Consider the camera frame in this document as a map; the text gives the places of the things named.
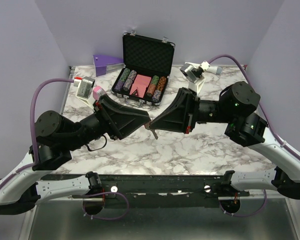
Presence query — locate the pink card deck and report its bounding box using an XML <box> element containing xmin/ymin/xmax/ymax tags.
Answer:
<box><xmin>129</xmin><ymin>74</ymin><xmax>152</xmax><ymax>98</ymax></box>

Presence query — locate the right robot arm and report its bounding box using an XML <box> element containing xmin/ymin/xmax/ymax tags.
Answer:
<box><xmin>149</xmin><ymin>81</ymin><xmax>300</xmax><ymax>200</ymax></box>

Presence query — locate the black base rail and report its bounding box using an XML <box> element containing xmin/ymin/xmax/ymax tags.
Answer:
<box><xmin>36</xmin><ymin>170</ymin><xmax>252</xmax><ymax>209</ymax></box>

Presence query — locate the purple wedge block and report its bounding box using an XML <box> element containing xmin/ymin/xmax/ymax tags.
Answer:
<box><xmin>93</xmin><ymin>54</ymin><xmax>124</xmax><ymax>77</ymax></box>

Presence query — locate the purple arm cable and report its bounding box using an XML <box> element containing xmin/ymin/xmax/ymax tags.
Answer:
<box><xmin>209</xmin><ymin>54</ymin><xmax>300</xmax><ymax>167</ymax></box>
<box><xmin>0</xmin><ymin>77</ymin><xmax>76</xmax><ymax>201</ymax></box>

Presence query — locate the white cylindrical tube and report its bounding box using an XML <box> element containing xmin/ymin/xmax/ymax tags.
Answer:
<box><xmin>184</xmin><ymin>61</ymin><xmax>223</xmax><ymax>75</ymax></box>

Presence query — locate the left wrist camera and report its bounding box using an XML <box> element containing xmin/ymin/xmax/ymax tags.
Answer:
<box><xmin>73</xmin><ymin>76</ymin><xmax>95</xmax><ymax>109</ymax></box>

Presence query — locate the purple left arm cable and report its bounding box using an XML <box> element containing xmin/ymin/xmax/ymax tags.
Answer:
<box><xmin>0</xmin><ymin>77</ymin><xmax>76</xmax><ymax>201</ymax></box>

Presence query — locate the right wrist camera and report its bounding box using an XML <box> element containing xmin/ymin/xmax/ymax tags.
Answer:
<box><xmin>180</xmin><ymin>61</ymin><xmax>210</xmax><ymax>95</ymax></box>

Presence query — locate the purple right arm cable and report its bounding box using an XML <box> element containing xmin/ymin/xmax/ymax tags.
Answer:
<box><xmin>209</xmin><ymin>54</ymin><xmax>300</xmax><ymax>167</ymax></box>

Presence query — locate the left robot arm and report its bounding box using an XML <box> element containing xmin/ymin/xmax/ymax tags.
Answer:
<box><xmin>0</xmin><ymin>95</ymin><xmax>151</xmax><ymax>215</ymax></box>

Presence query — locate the black poker chip case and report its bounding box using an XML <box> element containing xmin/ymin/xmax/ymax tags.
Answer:
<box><xmin>111</xmin><ymin>32</ymin><xmax>176</xmax><ymax>107</ymax></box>

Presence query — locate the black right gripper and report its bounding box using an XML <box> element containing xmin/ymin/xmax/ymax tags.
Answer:
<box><xmin>149</xmin><ymin>87</ymin><xmax>235</xmax><ymax>134</ymax></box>

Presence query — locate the pink plastic box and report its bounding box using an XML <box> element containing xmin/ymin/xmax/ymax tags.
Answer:
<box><xmin>92</xmin><ymin>85</ymin><xmax>106</xmax><ymax>101</ymax></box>

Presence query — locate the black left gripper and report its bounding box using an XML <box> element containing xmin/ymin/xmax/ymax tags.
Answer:
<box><xmin>66</xmin><ymin>93</ymin><xmax>153</xmax><ymax>151</ymax></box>

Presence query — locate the silver key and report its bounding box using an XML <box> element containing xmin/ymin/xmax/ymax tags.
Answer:
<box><xmin>151</xmin><ymin>129</ymin><xmax>159</xmax><ymax>140</ymax></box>

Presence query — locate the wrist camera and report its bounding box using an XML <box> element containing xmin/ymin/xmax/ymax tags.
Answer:
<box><xmin>73</xmin><ymin>76</ymin><xmax>95</xmax><ymax>109</ymax></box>
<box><xmin>180</xmin><ymin>61</ymin><xmax>210</xmax><ymax>95</ymax></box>

